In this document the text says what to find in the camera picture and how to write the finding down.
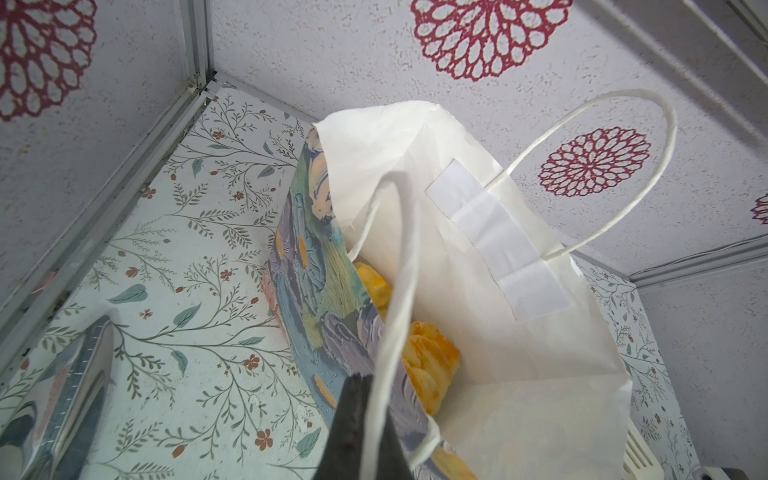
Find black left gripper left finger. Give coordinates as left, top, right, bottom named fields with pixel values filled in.
left=313, top=374, right=372, bottom=480

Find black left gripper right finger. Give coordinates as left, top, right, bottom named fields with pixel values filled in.
left=376, top=415, right=413, bottom=480

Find small bread roll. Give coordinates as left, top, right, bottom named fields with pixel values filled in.
left=354, top=262, right=393, bottom=321
left=402, top=321, right=462, bottom=416

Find floral paper gift bag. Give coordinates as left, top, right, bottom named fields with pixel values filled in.
left=262, top=88, right=679, bottom=480

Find white slotted tongs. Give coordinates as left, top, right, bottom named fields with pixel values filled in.
left=622, top=420, right=664, bottom=480

